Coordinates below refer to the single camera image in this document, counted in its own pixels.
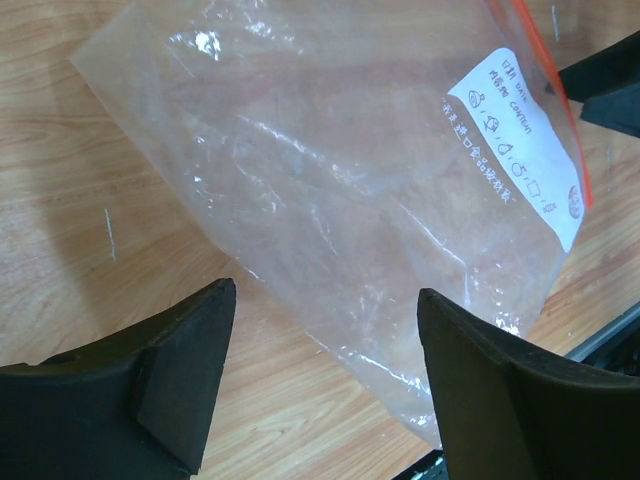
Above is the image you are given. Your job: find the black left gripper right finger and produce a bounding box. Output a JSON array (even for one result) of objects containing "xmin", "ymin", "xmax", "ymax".
[{"xmin": 417, "ymin": 288, "xmax": 639, "ymax": 479}]

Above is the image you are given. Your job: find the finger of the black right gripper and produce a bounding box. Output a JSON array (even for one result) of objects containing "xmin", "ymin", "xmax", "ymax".
[{"xmin": 559, "ymin": 32, "xmax": 640, "ymax": 138}]

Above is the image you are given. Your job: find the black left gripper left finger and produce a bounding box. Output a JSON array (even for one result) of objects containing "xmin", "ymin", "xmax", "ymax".
[{"xmin": 1, "ymin": 279, "xmax": 236, "ymax": 479}]

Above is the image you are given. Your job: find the clear zip top bag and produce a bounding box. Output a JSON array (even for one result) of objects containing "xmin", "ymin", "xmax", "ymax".
[{"xmin": 71, "ymin": 1, "xmax": 592, "ymax": 445}]

